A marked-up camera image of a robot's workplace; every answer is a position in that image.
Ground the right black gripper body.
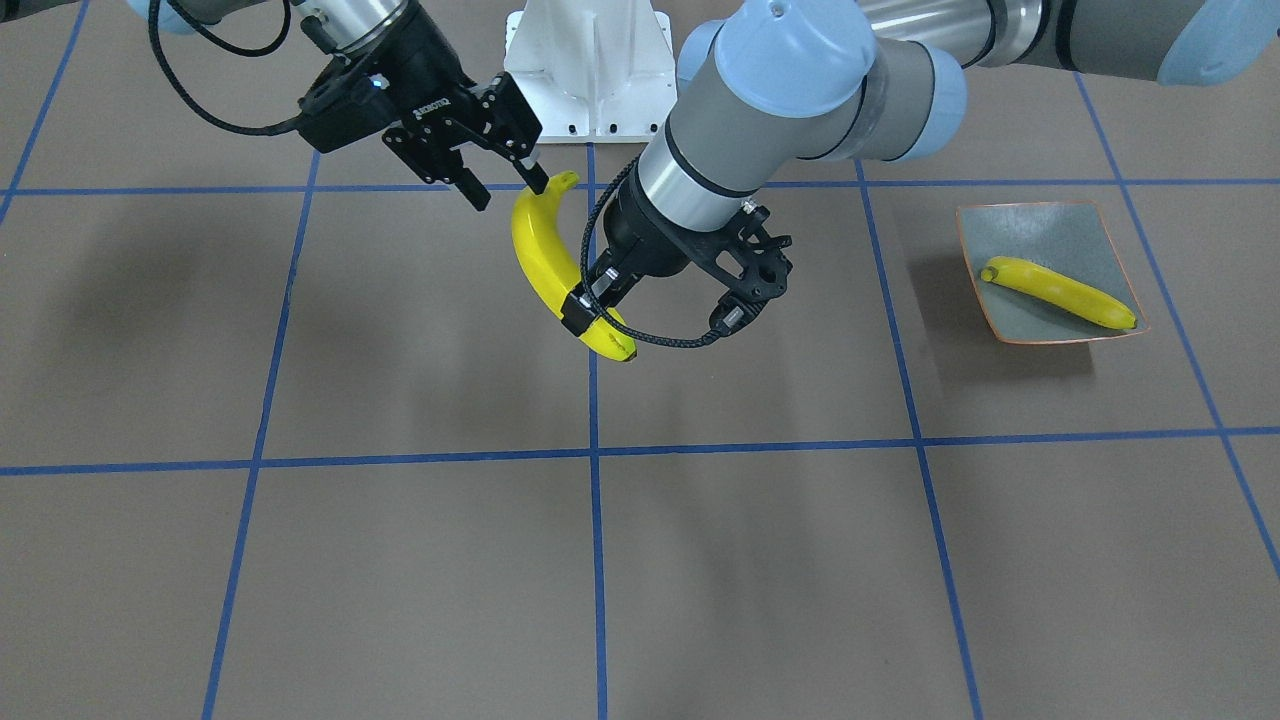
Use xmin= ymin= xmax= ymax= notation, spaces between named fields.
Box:
xmin=380 ymin=10 xmax=541 ymax=184

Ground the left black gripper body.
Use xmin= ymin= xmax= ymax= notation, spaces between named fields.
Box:
xmin=598 ymin=179 xmax=716 ymax=291

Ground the yellow banana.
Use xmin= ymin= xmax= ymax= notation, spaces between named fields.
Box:
xmin=979 ymin=256 xmax=1138 ymax=331
xmin=509 ymin=170 xmax=637 ymax=363

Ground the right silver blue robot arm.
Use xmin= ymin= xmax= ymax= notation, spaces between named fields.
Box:
xmin=133 ymin=1 xmax=549 ymax=210

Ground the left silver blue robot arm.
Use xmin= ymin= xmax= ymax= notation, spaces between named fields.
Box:
xmin=541 ymin=1 xmax=1277 ymax=347

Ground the square grey orange-rimmed plate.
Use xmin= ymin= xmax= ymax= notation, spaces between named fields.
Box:
xmin=956 ymin=201 xmax=1149 ymax=346

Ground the brown paper table cover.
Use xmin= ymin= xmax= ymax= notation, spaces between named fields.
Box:
xmin=1 ymin=1 xmax=1279 ymax=719

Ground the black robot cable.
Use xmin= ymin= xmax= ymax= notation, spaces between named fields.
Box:
xmin=148 ymin=0 xmax=311 ymax=137
xmin=579 ymin=158 xmax=737 ymax=351

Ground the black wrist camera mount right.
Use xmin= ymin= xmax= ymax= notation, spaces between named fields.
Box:
xmin=297 ymin=60 xmax=404 ymax=152

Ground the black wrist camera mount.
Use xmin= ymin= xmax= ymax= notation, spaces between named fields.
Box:
xmin=686 ymin=199 xmax=794 ymax=337
xmin=297 ymin=60 xmax=404 ymax=152

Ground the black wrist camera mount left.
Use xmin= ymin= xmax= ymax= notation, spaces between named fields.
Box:
xmin=686 ymin=199 xmax=794 ymax=337

